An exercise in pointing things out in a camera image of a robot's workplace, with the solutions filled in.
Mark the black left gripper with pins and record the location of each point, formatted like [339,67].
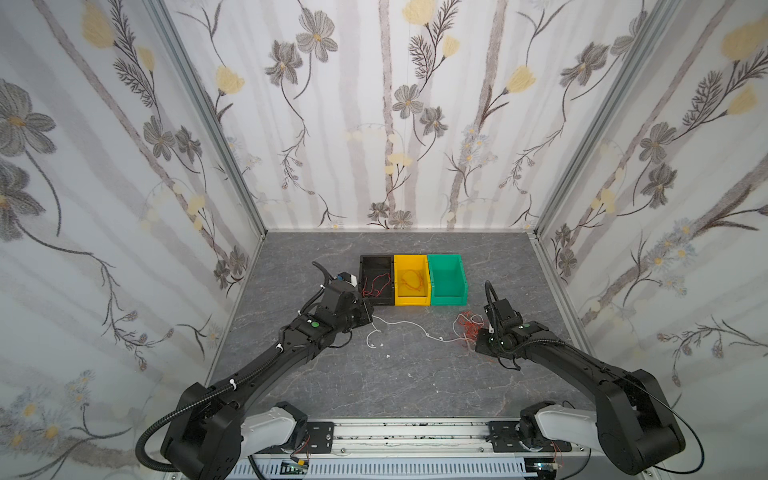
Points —
[360,309]

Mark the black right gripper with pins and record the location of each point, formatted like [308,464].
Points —
[488,334]

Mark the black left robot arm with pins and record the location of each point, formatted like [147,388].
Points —
[202,438]

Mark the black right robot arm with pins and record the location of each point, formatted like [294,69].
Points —
[632,422]

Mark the black storage bin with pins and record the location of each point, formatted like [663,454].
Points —
[376,274]

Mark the yellow storage bin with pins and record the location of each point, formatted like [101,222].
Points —
[413,285]

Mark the green storage bin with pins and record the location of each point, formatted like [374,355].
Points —
[448,278]

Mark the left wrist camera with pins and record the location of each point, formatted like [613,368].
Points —
[347,277]

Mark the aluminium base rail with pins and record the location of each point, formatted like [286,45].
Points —
[271,435]

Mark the white slotted cable duct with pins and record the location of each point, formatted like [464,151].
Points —
[397,468]

